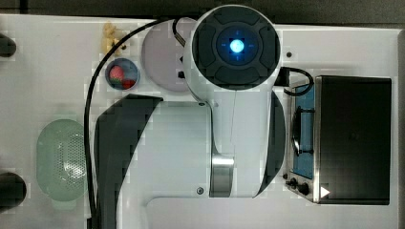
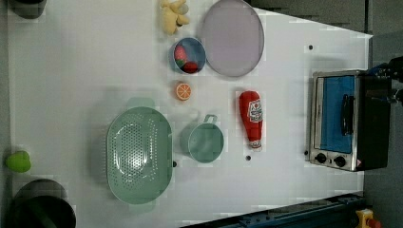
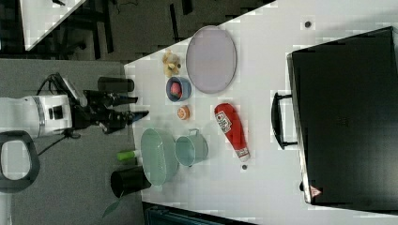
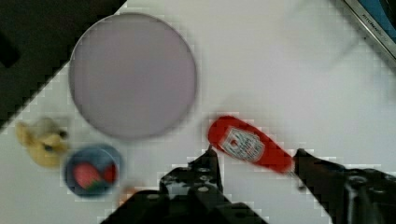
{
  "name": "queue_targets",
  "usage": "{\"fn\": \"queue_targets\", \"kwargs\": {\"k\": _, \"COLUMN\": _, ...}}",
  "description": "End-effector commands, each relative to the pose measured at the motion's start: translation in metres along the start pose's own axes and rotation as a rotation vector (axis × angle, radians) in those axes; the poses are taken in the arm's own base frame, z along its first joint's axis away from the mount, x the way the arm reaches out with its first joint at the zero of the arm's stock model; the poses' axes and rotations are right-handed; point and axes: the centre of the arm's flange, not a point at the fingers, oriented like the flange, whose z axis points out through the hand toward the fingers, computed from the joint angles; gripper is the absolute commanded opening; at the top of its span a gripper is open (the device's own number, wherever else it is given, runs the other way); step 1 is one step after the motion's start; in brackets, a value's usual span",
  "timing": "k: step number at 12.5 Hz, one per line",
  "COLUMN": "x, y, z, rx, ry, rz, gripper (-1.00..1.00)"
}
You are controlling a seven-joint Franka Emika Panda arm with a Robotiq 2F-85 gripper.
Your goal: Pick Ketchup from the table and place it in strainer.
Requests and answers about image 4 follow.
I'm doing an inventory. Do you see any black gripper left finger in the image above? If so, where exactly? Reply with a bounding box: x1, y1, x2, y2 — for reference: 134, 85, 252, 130
160, 146, 223, 199

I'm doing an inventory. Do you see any small red fruit toy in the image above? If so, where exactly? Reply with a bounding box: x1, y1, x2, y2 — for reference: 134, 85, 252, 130
103, 164, 118, 183

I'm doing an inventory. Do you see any red strawberry toy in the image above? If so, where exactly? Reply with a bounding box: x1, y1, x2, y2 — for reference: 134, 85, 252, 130
73, 162, 101, 190

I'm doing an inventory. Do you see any yellow plush toy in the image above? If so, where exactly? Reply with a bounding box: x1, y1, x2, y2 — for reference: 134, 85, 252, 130
15, 118, 68, 168

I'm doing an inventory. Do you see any grey round plate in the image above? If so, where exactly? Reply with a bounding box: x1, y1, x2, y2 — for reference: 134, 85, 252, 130
69, 13, 197, 140

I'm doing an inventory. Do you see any silver toaster oven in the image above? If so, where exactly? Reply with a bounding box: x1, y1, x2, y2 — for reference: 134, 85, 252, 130
340, 0, 396, 60

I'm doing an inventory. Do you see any blue small bowl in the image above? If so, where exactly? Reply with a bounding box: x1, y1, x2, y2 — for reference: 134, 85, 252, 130
64, 144, 122, 198

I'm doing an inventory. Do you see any orange slice toy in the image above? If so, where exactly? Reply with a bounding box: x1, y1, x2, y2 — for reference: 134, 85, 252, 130
119, 187, 136, 206

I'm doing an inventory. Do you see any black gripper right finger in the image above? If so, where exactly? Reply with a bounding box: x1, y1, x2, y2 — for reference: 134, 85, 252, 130
293, 148, 396, 224

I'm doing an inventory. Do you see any red ketchup bottle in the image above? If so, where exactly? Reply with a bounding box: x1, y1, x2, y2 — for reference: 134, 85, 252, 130
207, 116, 293, 174

